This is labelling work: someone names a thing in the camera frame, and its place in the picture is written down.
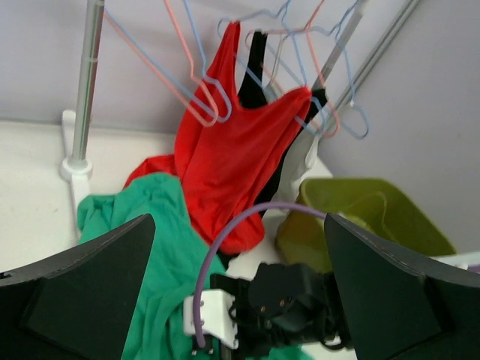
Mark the black tank top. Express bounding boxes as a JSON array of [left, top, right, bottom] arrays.
[[217, 31, 328, 269]]

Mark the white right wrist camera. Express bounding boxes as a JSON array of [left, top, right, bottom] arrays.
[[183, 289, 239, 355]]

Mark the white tank top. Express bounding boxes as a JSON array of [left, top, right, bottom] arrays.
[[256, 37, 328, 203]]

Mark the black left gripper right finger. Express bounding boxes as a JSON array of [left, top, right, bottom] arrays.
[[324, 214, 479, 359]]

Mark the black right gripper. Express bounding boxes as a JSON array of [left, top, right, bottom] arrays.
[[210, 262, 353, 359]]

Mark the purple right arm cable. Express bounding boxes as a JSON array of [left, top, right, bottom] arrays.
[[193, 201, 328, 348]]

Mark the olive green plastic basket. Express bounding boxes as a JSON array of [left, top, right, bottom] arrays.
[[275, 178, 456, 272]]

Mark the green tank top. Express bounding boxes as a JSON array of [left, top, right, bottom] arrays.
[[76, 172, 320, 360]]

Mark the metal clothes rack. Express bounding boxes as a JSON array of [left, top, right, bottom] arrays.
[[59, 0, 105, 221]]

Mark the red tank top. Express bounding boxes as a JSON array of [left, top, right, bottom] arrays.
[[126, 22, 312, 244]]

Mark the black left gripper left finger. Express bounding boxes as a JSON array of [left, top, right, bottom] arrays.
[[1, 214, 155, 359]]

